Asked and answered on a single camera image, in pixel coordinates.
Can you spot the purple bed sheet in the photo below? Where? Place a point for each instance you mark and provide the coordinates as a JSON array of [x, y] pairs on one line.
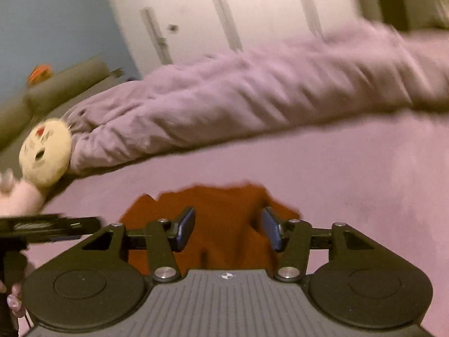
[[350, 182]]

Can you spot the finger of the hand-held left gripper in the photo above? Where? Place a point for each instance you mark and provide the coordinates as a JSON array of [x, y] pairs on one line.
[[84, 226]]

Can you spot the small orange toy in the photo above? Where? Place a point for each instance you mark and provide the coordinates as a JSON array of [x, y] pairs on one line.
[[40, 73]]

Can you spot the olive bolster pillow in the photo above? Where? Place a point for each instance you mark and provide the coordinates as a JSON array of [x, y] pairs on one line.
[[14, 123], [66, 80]]

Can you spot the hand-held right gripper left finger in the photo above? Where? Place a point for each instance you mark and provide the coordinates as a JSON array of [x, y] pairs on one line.
[[188, 225]]

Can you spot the purple crumpled duvet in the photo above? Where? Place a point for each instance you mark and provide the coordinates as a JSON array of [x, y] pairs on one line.
[[245, 87]]

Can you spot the person's left hand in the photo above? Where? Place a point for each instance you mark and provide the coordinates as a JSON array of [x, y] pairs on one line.
[[15, 300]]

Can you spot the cream round-faced plush toy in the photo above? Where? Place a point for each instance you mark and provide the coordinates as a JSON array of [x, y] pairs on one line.
[[44, 154]]

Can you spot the orange garment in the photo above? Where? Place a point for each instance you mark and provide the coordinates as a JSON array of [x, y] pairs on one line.
[[224, 210]]

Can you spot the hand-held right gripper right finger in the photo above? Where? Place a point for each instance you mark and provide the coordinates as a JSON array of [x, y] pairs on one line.
[[270, 229]]

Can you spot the white wardrobe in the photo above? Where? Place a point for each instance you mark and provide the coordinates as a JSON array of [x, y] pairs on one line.
[[266, 7]]

